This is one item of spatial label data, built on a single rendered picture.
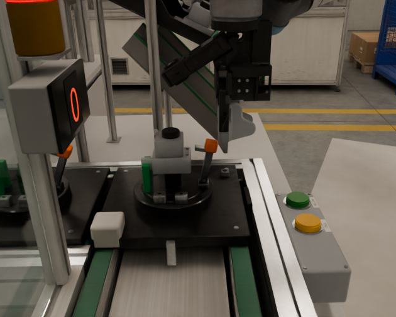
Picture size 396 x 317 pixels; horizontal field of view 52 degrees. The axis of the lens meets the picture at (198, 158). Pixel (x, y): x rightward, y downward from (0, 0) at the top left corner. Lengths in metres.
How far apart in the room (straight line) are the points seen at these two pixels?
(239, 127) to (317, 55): 4.18
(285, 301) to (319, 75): 4.40
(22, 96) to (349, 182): 0.80
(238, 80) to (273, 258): 0.26
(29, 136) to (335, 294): 0.45
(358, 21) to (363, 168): 8.49
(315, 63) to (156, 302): 4.37
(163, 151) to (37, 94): 0.30
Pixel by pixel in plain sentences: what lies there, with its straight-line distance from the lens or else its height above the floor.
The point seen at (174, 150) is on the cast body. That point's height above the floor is 1.07.
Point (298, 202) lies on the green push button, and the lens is 0.72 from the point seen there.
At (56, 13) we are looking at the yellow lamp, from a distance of 0.45.
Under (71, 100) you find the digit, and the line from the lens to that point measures 0.46.
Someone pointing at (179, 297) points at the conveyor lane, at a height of 0.92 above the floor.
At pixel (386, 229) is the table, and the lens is 0.90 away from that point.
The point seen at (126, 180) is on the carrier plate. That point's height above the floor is 0.97.
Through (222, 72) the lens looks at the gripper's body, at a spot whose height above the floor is 1.20.
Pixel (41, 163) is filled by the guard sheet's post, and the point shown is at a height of 1.14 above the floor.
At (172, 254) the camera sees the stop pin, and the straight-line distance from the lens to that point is 0.63.
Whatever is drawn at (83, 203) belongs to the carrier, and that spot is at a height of 0.97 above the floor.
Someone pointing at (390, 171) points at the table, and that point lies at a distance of 1.14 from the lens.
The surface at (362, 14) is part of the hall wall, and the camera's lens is 9.55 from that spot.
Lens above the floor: 1.34
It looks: 26 degrees down
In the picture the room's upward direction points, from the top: 1 degrees counter-clockwise
